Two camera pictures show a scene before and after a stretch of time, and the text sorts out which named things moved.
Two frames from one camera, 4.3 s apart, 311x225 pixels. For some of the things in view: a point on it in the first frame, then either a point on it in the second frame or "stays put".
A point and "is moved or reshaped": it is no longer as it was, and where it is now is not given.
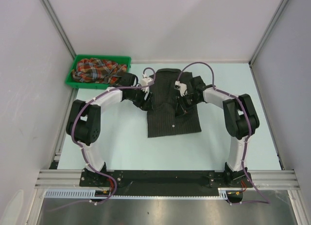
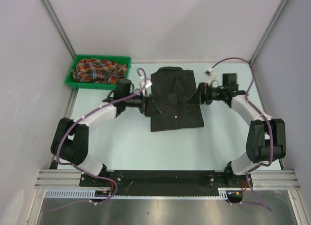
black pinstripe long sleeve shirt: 162,119 is moved or reshaped
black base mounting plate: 162,183 stays put
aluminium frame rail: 264,179 stays put
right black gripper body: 187,101 to 211,94
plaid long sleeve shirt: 95,70 stays put
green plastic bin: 120,60 stays put
